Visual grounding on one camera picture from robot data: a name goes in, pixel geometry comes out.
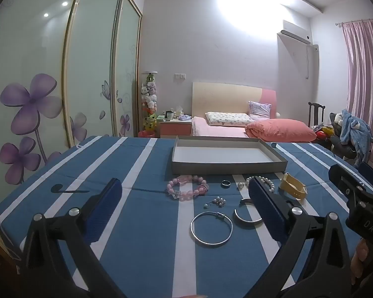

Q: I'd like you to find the silver cuff bracelet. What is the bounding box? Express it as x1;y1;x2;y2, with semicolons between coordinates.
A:
234;198;265;228

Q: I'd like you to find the column of plush toys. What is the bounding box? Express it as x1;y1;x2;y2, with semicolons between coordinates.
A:
140;71;158;132

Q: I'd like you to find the white pearl bracelet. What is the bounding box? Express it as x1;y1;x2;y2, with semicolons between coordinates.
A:
245;176;276;194

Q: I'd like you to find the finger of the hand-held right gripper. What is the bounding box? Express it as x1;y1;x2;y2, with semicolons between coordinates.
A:
328;164;368;197
358;161;373;190

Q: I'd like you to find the blue white striped tablecloth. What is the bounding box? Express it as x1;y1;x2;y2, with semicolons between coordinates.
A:
0;135;373;298

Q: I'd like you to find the person's right hand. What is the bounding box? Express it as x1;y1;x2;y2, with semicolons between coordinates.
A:
350;241;370;287

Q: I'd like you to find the yellow watch band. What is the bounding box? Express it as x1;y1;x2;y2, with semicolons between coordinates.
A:
279;173;308;201

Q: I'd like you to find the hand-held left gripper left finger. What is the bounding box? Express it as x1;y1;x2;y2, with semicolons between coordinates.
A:
17;178;128;298

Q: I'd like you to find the blue plush garment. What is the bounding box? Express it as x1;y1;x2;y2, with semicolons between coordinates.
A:
340;109;373;166

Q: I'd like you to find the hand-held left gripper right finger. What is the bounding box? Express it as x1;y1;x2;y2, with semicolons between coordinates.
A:
247;178;355;298

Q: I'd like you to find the pink curtain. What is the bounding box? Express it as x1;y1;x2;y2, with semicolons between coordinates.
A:
342;19;373;152

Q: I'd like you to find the pile of colourful toys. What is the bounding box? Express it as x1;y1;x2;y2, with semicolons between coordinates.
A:
312;123;334;141

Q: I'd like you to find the flower print sliding wardrobe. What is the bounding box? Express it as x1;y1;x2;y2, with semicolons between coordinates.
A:
0;0;143;193

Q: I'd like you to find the white air conditioner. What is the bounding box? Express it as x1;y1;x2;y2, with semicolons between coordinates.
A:
277;20;313;44

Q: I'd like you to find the pink bead bracelet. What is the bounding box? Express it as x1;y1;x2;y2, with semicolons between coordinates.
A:
166;175;209;202

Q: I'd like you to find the folded pink quilt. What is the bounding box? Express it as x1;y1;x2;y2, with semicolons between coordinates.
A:
245;118;317;143

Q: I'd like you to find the bed with pink sheet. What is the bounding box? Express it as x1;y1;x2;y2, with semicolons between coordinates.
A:
191;116;252;138

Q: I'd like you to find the white printed pillow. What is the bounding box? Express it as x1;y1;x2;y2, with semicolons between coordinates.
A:
206;112;255;127

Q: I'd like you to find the pink wooden nightstand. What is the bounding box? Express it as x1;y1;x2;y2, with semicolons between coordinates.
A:
159;119;192;138

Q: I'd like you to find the curtain rod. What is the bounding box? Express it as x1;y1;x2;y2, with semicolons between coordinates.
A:
335;18;373;26

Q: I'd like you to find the beaded pearl earring cluster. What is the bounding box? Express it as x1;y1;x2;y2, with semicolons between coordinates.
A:
204;196;227;209

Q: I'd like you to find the silver bangle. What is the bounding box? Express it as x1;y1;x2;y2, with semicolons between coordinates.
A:
190;212;233;245

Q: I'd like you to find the purple patterned pillow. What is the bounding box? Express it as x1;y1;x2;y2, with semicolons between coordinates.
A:
248;101;272;120

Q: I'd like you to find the beige pink headboard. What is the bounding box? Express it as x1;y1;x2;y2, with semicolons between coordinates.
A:
192;82;277;121

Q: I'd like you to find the grey cardboard tray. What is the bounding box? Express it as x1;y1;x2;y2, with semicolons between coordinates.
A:
171;136;288;175

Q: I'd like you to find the dark grey seat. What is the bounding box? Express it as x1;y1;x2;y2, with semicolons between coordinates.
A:
329;126;358;159

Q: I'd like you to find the grey plush toy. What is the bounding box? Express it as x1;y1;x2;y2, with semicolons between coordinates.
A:
329;112;344;128

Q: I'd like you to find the dark wooden chair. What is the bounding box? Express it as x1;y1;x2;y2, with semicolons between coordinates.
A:
308;102;326;128

